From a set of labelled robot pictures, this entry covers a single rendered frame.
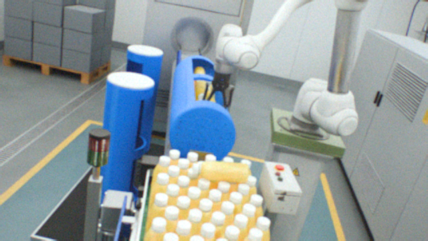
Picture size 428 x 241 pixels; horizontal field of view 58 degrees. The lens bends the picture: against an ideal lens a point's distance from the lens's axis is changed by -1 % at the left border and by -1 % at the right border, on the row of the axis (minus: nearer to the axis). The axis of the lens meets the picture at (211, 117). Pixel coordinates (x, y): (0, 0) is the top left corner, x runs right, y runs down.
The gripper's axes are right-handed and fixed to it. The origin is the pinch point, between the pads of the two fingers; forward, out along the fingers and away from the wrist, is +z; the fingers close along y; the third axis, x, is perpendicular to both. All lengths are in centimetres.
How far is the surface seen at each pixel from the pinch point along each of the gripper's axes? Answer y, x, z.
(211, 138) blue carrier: 1.8, 19.8, 4.1
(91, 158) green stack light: 43, 66, -4
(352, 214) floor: -154, -102, 112
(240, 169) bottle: -5, 54, -2
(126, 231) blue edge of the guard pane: 30, 57, 28
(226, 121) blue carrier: -2.8, 19.9, -4.6
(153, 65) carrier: 35, -129, 18
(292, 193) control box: -25, 55, 4
